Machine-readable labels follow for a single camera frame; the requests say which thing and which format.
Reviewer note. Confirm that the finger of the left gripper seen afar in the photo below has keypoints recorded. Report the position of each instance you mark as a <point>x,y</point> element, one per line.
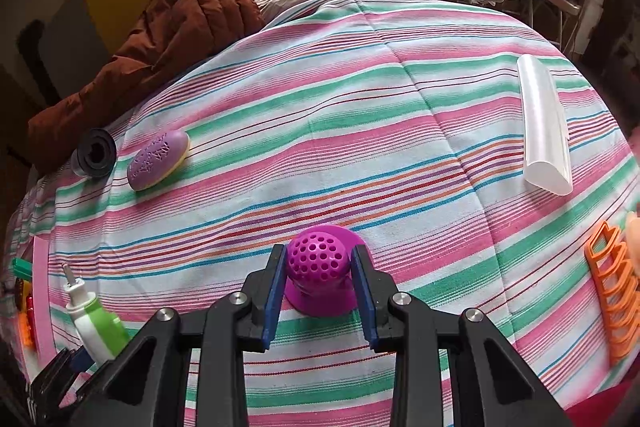
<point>81,361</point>

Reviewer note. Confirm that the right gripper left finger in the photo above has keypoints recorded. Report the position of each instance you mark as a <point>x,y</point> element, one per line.
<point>267,289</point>

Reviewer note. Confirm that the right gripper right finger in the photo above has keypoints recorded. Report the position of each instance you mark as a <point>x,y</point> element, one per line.
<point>373,290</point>

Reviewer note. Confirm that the white green plug-in device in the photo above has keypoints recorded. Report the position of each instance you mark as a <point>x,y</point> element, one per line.
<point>101,331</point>

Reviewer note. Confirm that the magenta perforated strainer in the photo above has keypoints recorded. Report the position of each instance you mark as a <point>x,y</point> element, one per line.
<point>318,280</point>

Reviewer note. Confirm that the orange cube block toy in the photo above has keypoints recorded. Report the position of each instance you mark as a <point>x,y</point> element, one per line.
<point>26,334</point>

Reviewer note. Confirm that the green plastic clip holder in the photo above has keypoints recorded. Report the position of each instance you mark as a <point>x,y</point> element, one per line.
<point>21,269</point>

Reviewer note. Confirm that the red plastic bottle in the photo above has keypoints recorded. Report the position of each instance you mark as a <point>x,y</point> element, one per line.
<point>23,298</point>

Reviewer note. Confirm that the white pink-edged tray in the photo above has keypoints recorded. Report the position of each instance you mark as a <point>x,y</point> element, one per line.
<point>32,359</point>

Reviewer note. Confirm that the purple oval soap box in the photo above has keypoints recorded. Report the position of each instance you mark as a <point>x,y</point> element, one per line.
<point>158,159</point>

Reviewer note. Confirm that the striped bed sheet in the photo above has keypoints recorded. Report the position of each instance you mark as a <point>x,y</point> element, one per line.
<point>400,120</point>

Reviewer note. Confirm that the black grey cylinder cap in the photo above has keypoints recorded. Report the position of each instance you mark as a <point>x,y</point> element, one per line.
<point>95,155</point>

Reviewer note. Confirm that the translucent white tube case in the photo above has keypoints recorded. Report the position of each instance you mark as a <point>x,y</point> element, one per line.
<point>546,152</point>

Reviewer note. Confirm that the orange plastic rack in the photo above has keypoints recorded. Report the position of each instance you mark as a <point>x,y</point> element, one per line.
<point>617,286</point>

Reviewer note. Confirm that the peach round object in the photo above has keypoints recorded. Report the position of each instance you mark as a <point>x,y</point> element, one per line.
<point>632,236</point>

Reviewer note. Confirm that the rust brown quilt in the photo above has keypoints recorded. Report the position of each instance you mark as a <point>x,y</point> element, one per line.
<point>170,36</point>

